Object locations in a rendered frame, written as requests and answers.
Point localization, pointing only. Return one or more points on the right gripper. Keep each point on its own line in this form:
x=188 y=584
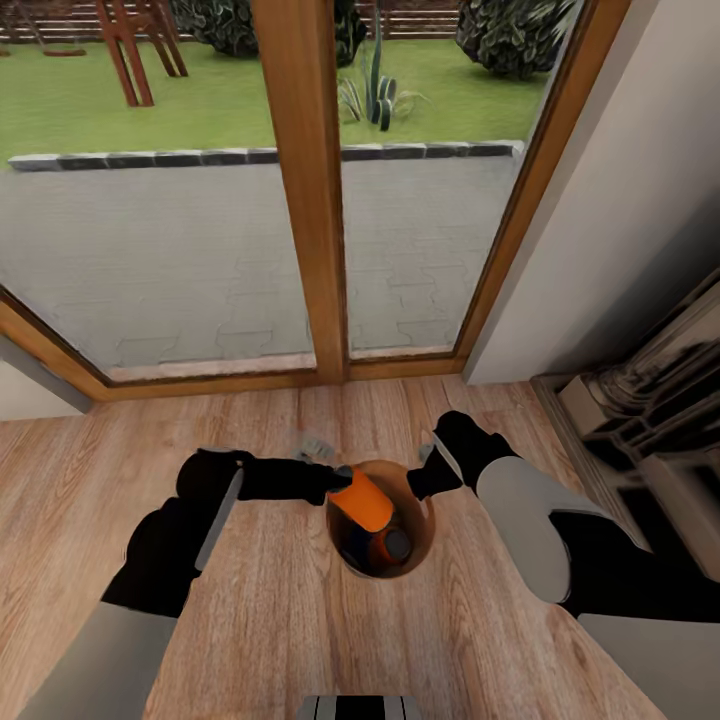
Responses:
x=428 y=481

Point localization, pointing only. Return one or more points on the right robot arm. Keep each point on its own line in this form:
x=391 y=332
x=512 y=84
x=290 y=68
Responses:
x=659 y=622

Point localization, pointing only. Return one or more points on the wood fireplace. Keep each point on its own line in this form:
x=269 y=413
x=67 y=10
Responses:
x=644 y=433

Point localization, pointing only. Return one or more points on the trash can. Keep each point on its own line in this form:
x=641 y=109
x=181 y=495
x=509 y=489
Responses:
x=391 y=479

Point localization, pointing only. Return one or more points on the can of soda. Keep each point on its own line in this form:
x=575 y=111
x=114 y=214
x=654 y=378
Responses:
x=388 y=549
x=354 y=548
x=362 y=502

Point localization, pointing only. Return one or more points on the door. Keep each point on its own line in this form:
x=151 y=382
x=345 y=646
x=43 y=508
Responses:
x=215 y=196

